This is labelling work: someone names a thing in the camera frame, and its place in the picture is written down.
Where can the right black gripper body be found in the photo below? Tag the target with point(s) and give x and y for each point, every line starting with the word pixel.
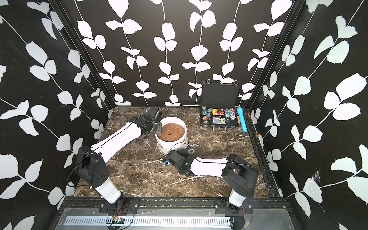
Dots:
pixel 179 153

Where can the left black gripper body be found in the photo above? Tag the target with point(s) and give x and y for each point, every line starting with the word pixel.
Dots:
pixel 157 128

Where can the white ceramic pot with mud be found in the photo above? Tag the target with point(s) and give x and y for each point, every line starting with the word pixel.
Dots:
pixel 173 136

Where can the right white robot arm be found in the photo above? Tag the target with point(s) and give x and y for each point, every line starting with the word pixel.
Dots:
pixel 238 173

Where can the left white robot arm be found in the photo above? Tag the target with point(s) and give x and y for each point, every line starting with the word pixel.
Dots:
pixel 91 161

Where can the open black poker chip case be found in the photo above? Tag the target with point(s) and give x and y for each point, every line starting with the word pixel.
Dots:
pixel 218 105

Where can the blue microphone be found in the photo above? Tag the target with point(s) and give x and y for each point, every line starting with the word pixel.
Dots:
pixel 242 119

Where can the small green circuit board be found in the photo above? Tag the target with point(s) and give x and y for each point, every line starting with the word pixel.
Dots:
pixel 117 221

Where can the white perforated cable tray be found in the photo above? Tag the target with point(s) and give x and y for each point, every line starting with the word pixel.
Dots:
pixel 145 221

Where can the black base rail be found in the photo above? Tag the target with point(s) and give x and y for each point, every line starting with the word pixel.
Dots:
pixel 262 212

